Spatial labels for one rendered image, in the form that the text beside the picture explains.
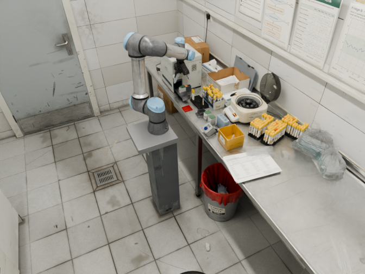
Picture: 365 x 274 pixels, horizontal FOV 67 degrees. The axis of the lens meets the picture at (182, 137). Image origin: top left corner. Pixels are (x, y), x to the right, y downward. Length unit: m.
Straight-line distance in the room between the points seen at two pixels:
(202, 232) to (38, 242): 1.39
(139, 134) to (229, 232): 1.17
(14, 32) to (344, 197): 3.13
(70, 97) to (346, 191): 3.01
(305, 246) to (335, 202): 0.35
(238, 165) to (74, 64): 2.34
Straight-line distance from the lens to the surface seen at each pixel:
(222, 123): 1.99
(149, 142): 1.90
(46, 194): 3.08
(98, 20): 3.43
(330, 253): 1.60
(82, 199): 2.89
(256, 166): 1.81
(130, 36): 1.79
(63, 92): 3.62
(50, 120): 3.80
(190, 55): 2.01
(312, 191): 1.79
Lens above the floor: 2.18
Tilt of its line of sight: 41 degrees down
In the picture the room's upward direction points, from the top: 2 degrees counter-clockwise
